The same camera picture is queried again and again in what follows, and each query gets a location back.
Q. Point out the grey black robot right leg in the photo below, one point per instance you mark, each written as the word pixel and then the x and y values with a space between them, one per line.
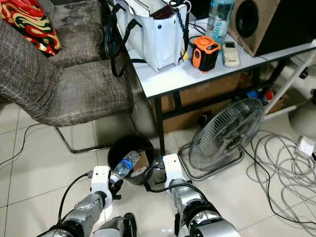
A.
pixel 178 226

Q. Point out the black round rubbish bin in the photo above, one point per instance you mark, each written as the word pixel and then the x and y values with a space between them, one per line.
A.
pixel 118 145

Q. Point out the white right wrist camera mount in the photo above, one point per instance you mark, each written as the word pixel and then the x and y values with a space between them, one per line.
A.
pixel 173 168

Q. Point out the grey black robot left leg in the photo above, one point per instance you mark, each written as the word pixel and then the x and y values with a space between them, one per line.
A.
pixel 116 226

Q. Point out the large clear blue water bottle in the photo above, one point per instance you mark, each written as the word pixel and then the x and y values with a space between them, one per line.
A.
pixel 219 22

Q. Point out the white round base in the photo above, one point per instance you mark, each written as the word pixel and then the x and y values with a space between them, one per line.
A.
pixel 303 121

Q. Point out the small red object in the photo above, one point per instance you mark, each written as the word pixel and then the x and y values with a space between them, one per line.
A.
pixel 269 96

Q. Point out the red patterned cushion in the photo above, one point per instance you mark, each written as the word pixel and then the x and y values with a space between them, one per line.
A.
pixel 29 22

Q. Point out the white remote control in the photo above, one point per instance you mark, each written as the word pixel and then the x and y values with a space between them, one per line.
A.
pixel 230 53

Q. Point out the grey black robot leg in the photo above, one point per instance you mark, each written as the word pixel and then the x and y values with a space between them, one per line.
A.
pixel 178 226
pixel 116 226

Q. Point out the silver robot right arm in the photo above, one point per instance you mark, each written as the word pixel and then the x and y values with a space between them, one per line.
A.
pixel 202 217

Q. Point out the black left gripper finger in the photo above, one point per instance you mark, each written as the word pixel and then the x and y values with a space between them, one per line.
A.
pixel 117 180

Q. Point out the large brown cardboard box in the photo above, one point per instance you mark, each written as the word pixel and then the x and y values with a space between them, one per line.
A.
pixel 212 91

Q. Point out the white metal pole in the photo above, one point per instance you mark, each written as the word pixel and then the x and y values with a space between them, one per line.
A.
pixel 289 84

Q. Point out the white table black frame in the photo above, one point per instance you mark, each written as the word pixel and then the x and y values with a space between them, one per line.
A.
pixel 160 126

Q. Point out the wooden speaker box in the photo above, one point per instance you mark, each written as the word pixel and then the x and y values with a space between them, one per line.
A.
pixel 286 24

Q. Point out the small blue object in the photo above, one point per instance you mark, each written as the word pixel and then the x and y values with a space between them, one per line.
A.
pixel 253 94

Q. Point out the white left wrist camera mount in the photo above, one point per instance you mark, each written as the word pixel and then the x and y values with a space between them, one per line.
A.
pixel 101 178

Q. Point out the white power strip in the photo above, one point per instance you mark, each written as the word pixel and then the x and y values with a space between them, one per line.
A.
pixel 306 146

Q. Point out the grey checked fabric chair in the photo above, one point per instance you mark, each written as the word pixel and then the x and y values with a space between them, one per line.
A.
pixel 89 91
pixel 79 39

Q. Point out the orange black device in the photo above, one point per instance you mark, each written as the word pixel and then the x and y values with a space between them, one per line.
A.
pixel 205 55

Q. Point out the crushed clear plastic bottle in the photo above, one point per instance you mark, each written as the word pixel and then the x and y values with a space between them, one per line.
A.
pixel 126 163

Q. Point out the grey metal floor fan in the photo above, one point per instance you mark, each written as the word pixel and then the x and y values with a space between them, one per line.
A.
pixel 224 133

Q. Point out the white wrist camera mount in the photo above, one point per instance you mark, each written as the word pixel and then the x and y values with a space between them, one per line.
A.
pixel 101 178
pixel 173 168

